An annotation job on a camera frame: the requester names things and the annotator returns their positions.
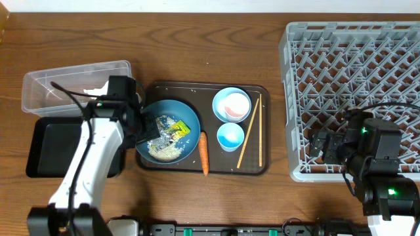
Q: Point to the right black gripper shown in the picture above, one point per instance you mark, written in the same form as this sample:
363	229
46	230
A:
333	139

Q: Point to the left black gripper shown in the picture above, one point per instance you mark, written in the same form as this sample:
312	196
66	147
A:
153	132

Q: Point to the silver foil wrapper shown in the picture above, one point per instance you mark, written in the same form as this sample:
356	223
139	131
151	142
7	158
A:
164	140

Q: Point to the blue plate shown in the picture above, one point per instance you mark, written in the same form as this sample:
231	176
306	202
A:
177	111

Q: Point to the light blue bowl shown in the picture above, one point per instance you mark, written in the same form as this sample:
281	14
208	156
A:
218	102

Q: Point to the light blue cup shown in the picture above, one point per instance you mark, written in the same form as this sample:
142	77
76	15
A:
230	136

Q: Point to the pink white cup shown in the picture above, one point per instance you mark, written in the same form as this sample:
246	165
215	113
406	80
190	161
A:
236	107

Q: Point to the green yellow snack wrapper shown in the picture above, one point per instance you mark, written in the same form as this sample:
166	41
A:
178	130

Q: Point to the white tissue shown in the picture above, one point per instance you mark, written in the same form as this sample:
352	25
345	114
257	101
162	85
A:
97	91

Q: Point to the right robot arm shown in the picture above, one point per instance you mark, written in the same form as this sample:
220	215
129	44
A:
369	150

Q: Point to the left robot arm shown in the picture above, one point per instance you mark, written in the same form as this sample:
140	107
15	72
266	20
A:
80	150

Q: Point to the grey dishwasher rack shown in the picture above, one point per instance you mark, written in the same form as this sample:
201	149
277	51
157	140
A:
328	67

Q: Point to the pile of white rice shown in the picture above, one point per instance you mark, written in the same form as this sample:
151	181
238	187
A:
170	153

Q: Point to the orange carrot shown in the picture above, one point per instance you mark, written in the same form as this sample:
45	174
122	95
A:
203	153

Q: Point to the dark brown serving tray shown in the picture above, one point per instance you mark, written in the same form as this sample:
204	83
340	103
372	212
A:
199	97

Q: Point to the black plastic tray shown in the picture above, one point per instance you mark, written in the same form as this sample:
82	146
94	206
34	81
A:
53	145

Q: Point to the clear plastic bin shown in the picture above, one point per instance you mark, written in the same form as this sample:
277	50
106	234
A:
40	98

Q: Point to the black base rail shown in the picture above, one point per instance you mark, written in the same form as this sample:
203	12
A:
291	227

